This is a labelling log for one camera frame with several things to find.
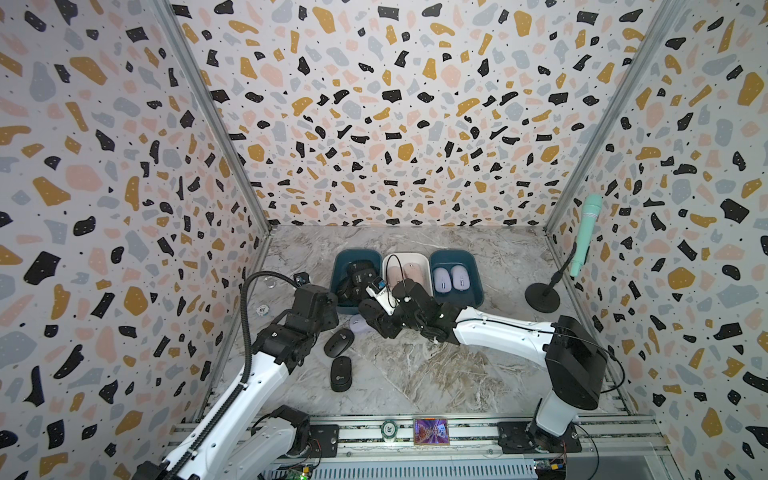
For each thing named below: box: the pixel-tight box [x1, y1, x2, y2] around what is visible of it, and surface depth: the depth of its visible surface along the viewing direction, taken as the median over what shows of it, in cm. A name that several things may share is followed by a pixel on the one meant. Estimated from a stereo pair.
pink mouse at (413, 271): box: [403, 262, 423, 283], surface depth 108 cm
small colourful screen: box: [413, 417, 450, 446], surface depth 76 cm
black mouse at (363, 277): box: [352, 269, 377, 286], surface depth 105 cm
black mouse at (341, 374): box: [330, 356, 353, 392], surface depth 83 cm
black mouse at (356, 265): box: [347, 260, 375, 274], surface depth 109 cm
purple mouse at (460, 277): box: [450, 264, 471, 291], surface depth 105 cm
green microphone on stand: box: [525, 193, 603, 314], surface depth 81 cm
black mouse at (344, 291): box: [337, 277, 353, 303], surface depth 99 cm
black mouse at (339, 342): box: [323, 328, 355, 358], surface depth 90 cm
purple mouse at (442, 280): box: [433, 267, 452, 294], surface depth 105 cm
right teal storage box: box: [430, 249, 484, 309], surface depth 105 cm
